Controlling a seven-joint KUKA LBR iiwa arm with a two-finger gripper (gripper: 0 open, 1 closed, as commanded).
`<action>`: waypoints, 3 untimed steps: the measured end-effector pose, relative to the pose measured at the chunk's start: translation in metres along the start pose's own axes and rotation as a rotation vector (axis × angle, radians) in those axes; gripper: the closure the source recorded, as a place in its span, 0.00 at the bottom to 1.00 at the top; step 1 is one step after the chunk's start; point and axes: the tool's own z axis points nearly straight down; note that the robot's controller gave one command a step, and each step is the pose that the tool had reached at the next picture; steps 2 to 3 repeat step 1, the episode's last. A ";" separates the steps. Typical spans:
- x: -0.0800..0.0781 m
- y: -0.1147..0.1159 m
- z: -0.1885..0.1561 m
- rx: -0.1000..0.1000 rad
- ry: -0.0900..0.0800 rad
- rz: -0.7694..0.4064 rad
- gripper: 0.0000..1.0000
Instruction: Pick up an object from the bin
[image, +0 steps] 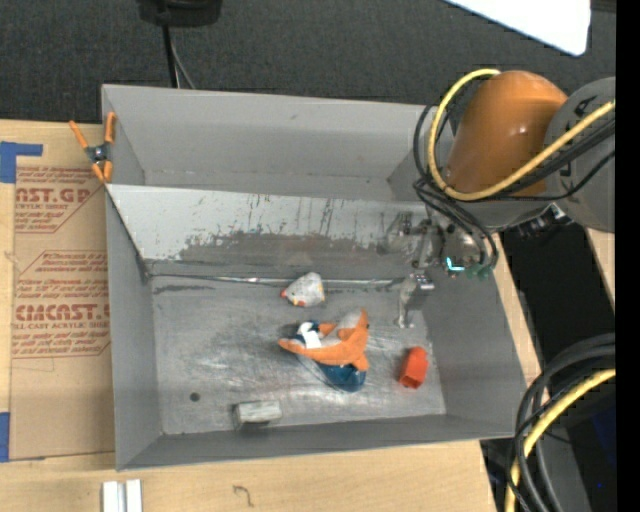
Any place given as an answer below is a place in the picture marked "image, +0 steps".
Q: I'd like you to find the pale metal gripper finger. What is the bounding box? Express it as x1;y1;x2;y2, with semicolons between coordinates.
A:
397;272;436;330
383;212;417;253

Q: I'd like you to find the red-orange small box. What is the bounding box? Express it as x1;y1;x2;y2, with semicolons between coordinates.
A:
397;345;430;390

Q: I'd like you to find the orange and grey plush toy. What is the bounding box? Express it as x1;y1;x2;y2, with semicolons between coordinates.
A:
277;308;372;373

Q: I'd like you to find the blue and white toy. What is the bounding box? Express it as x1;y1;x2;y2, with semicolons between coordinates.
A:
291;319;367;394

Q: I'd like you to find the white toy chicken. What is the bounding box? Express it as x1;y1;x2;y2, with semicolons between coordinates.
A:
279;271;327;308

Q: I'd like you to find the grey rectangular block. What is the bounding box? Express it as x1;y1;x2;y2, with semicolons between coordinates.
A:
231;399;283;431

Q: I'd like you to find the grey metal bin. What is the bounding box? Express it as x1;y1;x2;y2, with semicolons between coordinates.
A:
101;83;529;472

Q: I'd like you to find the brown cardboard board, red print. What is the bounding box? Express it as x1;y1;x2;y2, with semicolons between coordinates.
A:
0;118;118;464

